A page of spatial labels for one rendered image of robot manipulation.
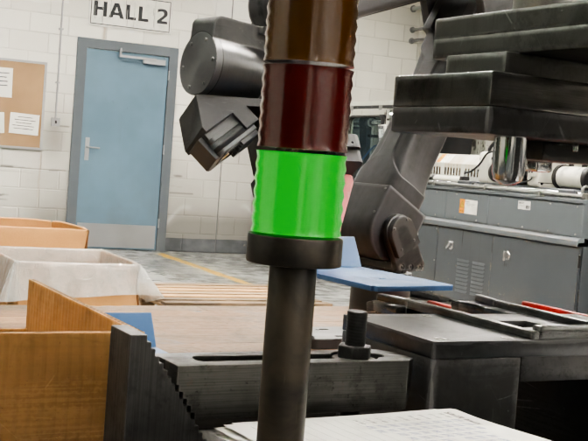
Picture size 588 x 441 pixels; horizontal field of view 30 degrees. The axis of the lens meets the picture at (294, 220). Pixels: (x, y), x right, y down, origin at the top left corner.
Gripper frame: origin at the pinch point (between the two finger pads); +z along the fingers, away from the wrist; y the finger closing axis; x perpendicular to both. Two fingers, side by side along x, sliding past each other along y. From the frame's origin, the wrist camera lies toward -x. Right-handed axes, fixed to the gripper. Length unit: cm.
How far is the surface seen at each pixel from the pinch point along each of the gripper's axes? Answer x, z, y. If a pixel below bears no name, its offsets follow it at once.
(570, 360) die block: -1.5, 19.6, 26.7
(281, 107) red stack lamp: -28, 13, 43
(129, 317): -18.0, 4.6, -2.3
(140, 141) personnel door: 369, -533, -883
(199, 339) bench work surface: -5.2, 1.4, -17.5
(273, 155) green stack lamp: -28, 15, 42
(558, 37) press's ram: -5.3, 3.8, 37.7
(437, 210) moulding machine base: 483, -298, -575
